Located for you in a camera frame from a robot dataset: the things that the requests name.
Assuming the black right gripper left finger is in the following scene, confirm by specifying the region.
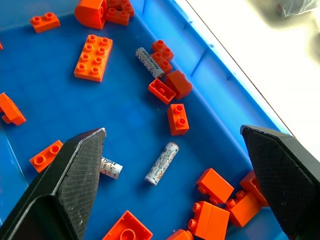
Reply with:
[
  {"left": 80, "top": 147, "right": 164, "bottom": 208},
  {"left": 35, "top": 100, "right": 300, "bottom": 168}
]
[{"left": 0, "top": 127, "right": 108, "bottom": 240}]

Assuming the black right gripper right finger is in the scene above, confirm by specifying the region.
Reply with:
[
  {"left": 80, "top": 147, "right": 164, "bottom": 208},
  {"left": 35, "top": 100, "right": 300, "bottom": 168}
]
[{"left": 240, "top": 124, "right": 320, "bottom": 240}]

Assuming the orange two-stud flat brick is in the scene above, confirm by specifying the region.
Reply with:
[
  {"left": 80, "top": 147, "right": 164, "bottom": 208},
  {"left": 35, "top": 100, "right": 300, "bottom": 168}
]
[
  {"left": 29, "top": 139, "right": 64, "bottom": 174},
  {"left": 29, "top": 12, "right": 61, "bottom": 34}
]

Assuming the white AA battery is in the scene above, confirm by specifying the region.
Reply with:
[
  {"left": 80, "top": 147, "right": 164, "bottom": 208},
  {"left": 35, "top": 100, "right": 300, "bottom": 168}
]
[
  {"left": 144, "top": 141, "right": 180, "bottom": 187},
  {"left": 99, "top": 156, "right": 124, "bottom": 180},
  {"left": 135, "top": 46, "right": 166, "bottom": 79}
]

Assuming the blue plastic bin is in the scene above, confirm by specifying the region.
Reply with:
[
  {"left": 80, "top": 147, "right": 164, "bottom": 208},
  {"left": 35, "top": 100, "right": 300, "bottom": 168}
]
[{"left": 0, "top": 0, "right": 298, "bottom": 240}]

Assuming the orange upturned square brick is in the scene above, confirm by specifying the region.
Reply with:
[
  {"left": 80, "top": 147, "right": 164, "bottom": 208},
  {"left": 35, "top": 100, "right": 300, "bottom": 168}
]
[{"left": 101, "top": 210, "right": 154, "bottom": 240}]

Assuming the orange eight-stud plate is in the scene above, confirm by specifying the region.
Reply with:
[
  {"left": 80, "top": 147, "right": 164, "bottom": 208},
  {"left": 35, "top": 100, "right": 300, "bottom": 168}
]
[{"left": 73, "top": 34, "right": 114, "bottom": 83}]

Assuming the orange upturned hollow brick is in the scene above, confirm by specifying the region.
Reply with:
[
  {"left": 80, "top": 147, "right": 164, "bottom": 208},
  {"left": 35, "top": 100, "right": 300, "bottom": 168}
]
[{"left": 148, "top": 78, "right": 177, "bottom": 105}]

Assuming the orange rounded-edge brick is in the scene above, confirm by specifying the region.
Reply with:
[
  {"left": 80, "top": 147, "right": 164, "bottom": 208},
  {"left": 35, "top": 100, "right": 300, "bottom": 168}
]
[{"left": 164, "top": 69, "right": 193, "bottom": 101}]

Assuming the orange curved plastic building brick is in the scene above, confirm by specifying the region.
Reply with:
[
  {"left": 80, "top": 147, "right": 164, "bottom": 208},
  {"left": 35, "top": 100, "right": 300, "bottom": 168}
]
[{"left": 74, "top": 0, "right": 108, "bottom": 30}]

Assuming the clear plastic bag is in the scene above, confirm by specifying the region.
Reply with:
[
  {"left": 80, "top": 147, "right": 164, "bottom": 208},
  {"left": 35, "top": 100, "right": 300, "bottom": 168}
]
[{"left": 272, "top": 0, "right": 320, "bottom": 16}]

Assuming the orange studded brick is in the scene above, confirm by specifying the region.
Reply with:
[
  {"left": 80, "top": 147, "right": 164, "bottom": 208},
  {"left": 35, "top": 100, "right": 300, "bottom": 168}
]
[{"left": 106, "top": 0, "right": 136, "bottom": 17}]

